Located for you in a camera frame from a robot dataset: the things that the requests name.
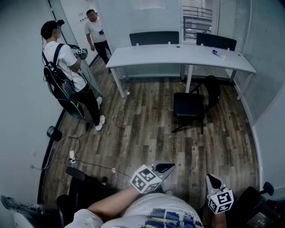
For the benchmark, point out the person's right forearm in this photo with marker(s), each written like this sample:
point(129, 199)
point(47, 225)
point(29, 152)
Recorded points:
point(219, 221)

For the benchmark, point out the blue and white tube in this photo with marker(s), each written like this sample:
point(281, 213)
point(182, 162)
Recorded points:
point(218, 54)

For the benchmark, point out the white power strip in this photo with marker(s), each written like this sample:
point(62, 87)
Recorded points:
point(72, 155)

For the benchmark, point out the white wall socket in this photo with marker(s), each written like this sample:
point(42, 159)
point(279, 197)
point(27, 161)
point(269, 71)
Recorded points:
point(31, 166)

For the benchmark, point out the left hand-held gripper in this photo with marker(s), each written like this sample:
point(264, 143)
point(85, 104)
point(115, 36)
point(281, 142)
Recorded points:
point(144, 179)

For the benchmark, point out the clear plastic bag bundle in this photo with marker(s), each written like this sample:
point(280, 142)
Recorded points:
point(22, 209)

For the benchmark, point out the person's white printed shirt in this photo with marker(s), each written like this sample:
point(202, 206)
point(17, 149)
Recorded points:
point(155, 204)

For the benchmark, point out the frosted glass door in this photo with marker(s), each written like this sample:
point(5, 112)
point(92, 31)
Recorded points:
point(88, 71)

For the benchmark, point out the brown floor debris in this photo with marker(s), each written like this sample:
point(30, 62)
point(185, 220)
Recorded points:
point(182, 84)

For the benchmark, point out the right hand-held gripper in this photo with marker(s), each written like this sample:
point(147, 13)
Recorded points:
point(222, 200)

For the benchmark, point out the white office desk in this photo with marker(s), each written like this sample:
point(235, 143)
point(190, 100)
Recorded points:
point(167, 55)

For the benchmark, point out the person's left forearm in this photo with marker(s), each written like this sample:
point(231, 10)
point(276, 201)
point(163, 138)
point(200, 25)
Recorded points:
point(111, 202)

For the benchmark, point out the black desk partition panel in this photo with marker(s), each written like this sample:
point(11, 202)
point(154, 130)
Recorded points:
point(153, 38)
point(216, 41)

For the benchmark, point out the black round object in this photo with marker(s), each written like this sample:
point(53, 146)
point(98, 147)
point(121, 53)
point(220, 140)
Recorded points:
point(54, 133)

